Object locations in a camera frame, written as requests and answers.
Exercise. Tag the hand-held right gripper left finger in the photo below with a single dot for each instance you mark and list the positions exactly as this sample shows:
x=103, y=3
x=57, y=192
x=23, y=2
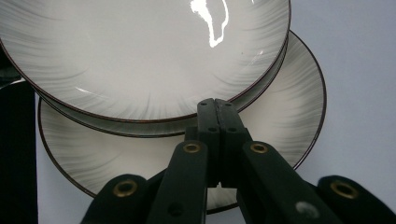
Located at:
x=205, y=130

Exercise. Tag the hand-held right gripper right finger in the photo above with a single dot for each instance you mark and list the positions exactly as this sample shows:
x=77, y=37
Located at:
x=230, y=130

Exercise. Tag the white plate with dark rim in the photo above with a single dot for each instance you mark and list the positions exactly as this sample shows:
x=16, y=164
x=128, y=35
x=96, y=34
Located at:
x=130, y=62
x=280, y=118

